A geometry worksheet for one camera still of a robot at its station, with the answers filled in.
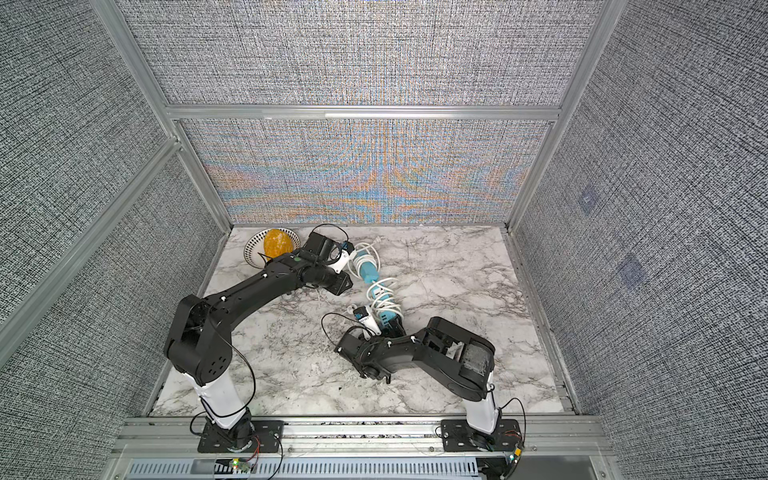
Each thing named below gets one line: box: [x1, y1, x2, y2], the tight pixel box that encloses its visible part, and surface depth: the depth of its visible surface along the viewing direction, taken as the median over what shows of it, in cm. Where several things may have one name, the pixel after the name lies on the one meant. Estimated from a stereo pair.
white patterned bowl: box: [243, 227, 301, 269], surface depth 110 cm
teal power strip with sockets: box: [356, 250, 379, 284], surface depth 102 cm
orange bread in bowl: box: [263, 228, 293, 259], surface depth 108 cm
